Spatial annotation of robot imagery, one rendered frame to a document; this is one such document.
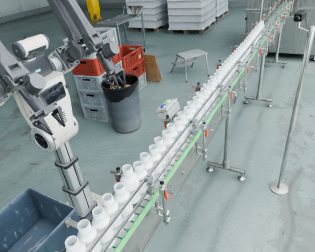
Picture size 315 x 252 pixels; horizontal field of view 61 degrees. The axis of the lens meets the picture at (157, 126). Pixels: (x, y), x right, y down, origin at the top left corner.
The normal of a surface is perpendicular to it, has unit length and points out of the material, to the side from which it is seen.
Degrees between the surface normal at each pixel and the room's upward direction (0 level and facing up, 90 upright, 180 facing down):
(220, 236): 0
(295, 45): 90
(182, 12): 90
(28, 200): 90
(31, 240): 0
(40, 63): 90
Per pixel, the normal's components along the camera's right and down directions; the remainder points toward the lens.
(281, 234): -0.10, -0.84
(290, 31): -0.48, 0.50
